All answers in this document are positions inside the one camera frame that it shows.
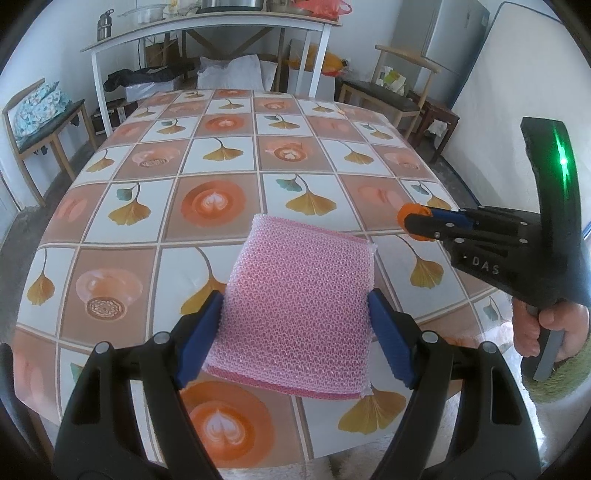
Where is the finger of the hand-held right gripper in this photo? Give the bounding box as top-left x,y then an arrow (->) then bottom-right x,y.
404,213 -> 468,244
429,208 -> 485,230

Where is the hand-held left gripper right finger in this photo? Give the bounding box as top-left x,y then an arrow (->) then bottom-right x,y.
367,288 -> 541,480

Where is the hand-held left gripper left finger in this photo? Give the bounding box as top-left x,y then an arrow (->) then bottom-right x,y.
53,291 -> 225,480

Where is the orange peel piece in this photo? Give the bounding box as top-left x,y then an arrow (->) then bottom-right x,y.
396,203 -> 433,241

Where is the pink mesh scouring sponge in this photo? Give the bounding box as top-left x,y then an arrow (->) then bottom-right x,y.
203,213 -> 377,400

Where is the person's right forearm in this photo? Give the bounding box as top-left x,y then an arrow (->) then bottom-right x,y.
525,353 -> 591,408

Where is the person's right hand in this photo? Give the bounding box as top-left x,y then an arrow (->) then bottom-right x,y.
512,301 -> 591,357

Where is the dark wooden stool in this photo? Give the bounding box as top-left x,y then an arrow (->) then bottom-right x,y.
406,90 -> 461,163

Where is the wooden chair dark seat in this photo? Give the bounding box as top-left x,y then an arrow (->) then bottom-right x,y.
339,45 -> 438,140

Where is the white green paper bag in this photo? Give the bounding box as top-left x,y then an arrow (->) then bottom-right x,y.
376,67 -> 410,96

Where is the white mattress blue edge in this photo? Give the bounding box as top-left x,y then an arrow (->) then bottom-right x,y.
450,0 -> 591,232

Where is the grey refrigerator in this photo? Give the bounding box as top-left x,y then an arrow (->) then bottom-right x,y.
418,0 -> 491,80

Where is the yellow plastic bag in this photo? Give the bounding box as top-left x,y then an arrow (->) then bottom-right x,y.
288,44 -> 348,78

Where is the dark case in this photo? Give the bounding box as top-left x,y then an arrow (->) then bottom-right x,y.
90,99 -> 140,136

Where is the orange plastic bag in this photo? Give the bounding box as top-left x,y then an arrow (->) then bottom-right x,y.
292,0 -> 352,20

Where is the white sack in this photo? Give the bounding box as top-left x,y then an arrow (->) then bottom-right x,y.
198,54 -> 279,93

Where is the wooden chair with cushion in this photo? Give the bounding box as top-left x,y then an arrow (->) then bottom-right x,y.
2,78 -> 101,209

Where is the black cloth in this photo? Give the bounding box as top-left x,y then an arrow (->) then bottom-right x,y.
104,62 -> 195,94

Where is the floral patterned cushion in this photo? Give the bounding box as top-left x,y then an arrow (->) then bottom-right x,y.
11,80 -> 71,138

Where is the brown cardboard box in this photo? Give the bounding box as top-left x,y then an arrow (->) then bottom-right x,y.
143,39 -> 182,68

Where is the metal rice cooker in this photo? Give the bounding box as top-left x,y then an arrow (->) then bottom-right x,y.
198,0 -> 267,13

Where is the white side table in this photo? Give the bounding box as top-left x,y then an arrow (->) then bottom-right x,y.
81,9 -> 343,138

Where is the metal thermos bottle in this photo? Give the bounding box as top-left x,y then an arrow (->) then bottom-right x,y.
97,9 -> 115,42

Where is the clear glass bowl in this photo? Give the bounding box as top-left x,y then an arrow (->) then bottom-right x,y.
117,4 -> 170,25

